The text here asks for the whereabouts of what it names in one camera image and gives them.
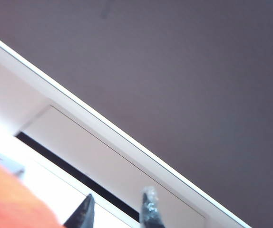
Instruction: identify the white desk cable lid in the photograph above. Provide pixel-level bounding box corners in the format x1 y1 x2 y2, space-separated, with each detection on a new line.
19 105 206 219

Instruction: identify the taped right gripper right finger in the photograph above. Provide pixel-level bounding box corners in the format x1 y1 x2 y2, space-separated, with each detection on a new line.
138 186 166 228

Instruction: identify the orange microfiber cloth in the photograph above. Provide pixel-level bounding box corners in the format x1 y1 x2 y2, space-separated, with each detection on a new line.
0 153 64 228

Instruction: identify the square standing table mirror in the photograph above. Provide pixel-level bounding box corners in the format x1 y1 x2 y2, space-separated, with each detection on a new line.
14 167 26 178

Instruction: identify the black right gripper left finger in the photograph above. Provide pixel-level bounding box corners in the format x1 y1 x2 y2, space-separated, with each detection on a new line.
62 193 96 228

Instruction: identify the grey desk partition panel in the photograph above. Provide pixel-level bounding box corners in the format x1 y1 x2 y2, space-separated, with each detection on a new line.
0 0 273 228

